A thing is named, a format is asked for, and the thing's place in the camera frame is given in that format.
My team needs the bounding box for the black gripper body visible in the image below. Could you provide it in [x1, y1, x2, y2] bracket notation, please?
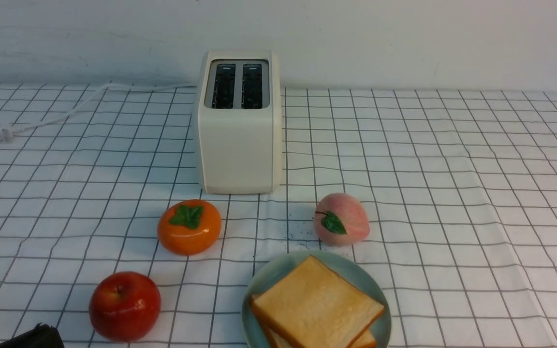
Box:
[0, 323, 64, 348]

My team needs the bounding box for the toasted bread slice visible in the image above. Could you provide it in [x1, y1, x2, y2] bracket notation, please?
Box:
[252, 256, 384, 348]
[262, 326, 377, 348]

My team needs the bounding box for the red apple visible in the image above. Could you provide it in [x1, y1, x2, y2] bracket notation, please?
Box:
[88, 271, 161, 342]

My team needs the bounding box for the orange persimmon with green leaf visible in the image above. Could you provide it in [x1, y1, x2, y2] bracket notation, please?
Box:
[157, 200, 222, 256]

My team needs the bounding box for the white two-slot toaster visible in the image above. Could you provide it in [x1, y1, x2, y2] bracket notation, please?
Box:
[191, 49, 283, 194]

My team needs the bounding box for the light green round plate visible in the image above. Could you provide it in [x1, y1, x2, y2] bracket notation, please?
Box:
[241, 250, 393, 348]

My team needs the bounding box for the pink peach with leaf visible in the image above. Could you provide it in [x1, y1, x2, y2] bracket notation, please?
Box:
[312, 192, 370, 247]

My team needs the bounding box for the white grid checkered tablecloth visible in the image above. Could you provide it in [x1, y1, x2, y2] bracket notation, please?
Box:
[0, 85, 557, 348]

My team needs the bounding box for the white toaster power cord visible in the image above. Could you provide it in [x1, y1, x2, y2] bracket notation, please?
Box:
[0, 83, 199, 144]

